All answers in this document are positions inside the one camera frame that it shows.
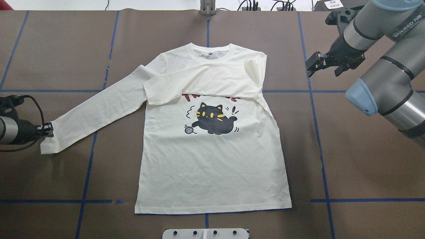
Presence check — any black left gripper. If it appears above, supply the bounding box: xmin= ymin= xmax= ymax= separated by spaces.
xmin=13 ymin=120 xmax=54 ymax=145

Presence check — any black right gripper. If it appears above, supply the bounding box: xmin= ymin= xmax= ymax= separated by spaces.
xmin=305 ymin=36 xmax=365 ymax=78

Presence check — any cream long-sleeve cat shirt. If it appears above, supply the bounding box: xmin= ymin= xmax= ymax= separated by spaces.
xmin=41 ymin=43 xmax=292 ymax=214

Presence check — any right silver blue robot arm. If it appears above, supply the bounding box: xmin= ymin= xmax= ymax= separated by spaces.
xmin=305 ymin=0 xmax=425 ymax=148

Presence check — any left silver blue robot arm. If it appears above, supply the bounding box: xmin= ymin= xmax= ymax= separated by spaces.
xmin=0 ymin=116 xmax=54 ymax=145

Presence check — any black box with label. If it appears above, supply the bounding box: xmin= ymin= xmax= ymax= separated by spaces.
xmin=314 ymin=0 xmax=368 ymax=12

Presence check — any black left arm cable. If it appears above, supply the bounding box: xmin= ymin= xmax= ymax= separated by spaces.
xmin=0 ymin=95 xmax=45 ymax=152

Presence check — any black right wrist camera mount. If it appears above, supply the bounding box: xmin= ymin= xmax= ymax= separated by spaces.
xmin=325 ymin=8 xmax=361 ymax=36

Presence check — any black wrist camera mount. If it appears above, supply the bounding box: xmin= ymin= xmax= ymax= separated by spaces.
xmin=0 ymin=95 xmax=25 ymax=119
xmin=325 ymin=8 xmax=361 ymax=36

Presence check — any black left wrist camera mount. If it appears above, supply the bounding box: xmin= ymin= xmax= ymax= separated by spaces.
xmin=0 ymin=95 xmax=25 ymax=119

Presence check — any aluminium frame post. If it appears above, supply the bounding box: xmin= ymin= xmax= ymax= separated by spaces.
xmin=200 ymin=0 xmax=216 ymax=16

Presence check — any white camera pole with base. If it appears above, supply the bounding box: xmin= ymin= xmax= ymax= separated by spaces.
xmin=162 ymin=228 xmax=250 ymax=239

